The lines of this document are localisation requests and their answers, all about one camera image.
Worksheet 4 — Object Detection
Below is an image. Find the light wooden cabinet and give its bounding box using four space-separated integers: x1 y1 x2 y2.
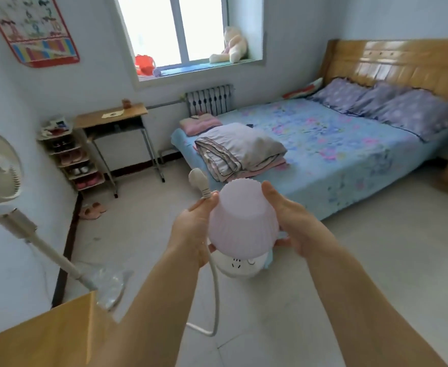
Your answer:
0 291 121 367

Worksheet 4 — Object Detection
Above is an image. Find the pink folded blanket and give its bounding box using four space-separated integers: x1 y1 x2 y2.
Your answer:
179 113 223 136

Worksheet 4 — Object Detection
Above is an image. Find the purple floral pillow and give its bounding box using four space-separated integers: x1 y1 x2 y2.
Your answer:
308 77 370 114
377 89 448 143
348 81 412 119

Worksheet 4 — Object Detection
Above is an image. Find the grey radiator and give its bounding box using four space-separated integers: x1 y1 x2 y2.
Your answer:
185 84 234 117

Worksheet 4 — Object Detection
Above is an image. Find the person's left forearm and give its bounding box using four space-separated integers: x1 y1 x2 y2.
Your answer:
90 240 209 367

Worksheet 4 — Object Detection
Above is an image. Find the cream plush toy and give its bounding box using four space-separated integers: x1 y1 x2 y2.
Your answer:
208 25 249 65

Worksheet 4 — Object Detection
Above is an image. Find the blue floral bed sheet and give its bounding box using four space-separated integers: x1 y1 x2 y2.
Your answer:
170 97 448 222

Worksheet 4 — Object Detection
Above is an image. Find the group of assorted shoes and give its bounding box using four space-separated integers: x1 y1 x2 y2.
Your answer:
49 135 103 190

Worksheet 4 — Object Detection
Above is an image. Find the white framed window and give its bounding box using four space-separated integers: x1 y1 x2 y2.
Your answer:
113 0 231 73

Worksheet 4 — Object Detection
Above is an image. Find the grey radiator pipe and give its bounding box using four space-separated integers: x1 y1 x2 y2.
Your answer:
146 97 188 110

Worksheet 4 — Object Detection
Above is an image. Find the pink folded sheet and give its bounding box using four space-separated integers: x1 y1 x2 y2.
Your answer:
235 158 290 180

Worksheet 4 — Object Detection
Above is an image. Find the colourful wall chart poster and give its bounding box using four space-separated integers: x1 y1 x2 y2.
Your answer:
0 0 81 68

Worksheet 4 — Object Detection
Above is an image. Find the wooden shoe rack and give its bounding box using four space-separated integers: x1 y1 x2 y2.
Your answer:
36 116 106 192

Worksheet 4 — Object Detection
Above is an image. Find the red and green pillow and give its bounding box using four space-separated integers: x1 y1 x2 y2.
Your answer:
281 77 324 100

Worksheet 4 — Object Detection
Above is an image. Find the grey folded quilt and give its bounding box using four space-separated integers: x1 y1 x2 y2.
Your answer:
194 122 288 183

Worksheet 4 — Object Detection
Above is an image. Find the wooden bed headboard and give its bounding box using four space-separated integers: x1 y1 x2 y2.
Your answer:
317 38 448 106

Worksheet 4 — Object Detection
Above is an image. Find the person's right hand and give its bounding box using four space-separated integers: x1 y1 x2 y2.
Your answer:
261 181 339 260

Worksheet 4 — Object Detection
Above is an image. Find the person's right forearm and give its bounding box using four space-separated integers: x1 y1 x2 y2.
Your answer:
306 234 448 367

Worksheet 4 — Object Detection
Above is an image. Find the wooden school desk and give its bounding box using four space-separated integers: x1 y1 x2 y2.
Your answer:
72 102 166 198

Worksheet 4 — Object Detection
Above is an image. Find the pile of small items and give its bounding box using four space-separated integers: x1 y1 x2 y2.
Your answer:
40 116 73 136

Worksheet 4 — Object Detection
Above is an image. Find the person's left hand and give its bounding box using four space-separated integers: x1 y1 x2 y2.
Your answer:
166 191 220 270

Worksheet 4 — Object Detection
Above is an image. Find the white lamp cord with plug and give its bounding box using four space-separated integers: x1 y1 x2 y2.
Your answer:
185 167 221 337

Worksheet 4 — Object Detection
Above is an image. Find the white table lamp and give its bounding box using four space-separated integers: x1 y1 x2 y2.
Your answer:
207 178 280 279

